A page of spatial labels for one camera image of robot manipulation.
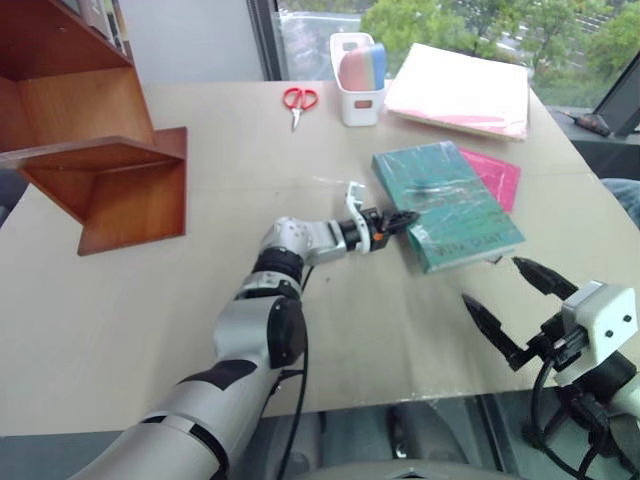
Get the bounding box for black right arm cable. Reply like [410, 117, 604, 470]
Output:
[521, 355, 640, 480]

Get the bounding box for red handled scissors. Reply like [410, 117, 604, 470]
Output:
[282, 87, 320, 133]

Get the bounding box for blue jeans leg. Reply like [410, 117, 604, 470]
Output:
[599, 177, 640, 232]

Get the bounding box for pastel striped sponge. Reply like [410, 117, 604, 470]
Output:
[337, 42, 388, 93]

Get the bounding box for black monitor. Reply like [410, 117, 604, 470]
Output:
[593, 63, 640, 136]

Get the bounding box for dark window frame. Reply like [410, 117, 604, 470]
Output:
[248, 0, 287, 83]

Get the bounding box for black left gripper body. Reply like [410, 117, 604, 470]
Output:
[362, 208, 397, 253]

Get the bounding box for pink thin booklet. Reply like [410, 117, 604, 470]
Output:
[458, 147, 523, 214]

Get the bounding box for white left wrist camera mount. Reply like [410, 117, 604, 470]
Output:
[344, 180, 374, 254]

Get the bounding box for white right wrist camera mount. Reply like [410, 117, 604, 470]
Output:
[553, 280, 639, 389]

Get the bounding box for green hardcover book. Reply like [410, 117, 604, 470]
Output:
[370, 141, 527, 275]

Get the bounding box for small dark device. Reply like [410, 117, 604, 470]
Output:
[563, 111, 614, 139]

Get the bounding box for dark chair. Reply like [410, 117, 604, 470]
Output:
[0, 167, 31, 230]

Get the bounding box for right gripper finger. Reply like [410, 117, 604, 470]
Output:
[510, 256, 579, 303]
[460, 293, 522, 359]

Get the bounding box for pink and white paper stack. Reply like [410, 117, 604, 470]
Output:
[383, 42, 532, 144]

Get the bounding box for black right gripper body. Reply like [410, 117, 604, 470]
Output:
[506, 314, 589, 373]

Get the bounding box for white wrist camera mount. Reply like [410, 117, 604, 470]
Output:
[344, 180, 374, 254]
[553, 280, 639, 389]

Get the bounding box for dark book spine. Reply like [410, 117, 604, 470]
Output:
[109, 0, 133, 57]

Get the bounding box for white plastic container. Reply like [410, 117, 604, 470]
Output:
[329, 32, 387, 128]

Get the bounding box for wooden bookshelf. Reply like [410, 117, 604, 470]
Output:
[0, 0, 189, 257]

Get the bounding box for white book spine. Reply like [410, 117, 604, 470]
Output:
[77, 0, 114, 42]

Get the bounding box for dark side desk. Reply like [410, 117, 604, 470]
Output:
[547, 104, 640, 182]

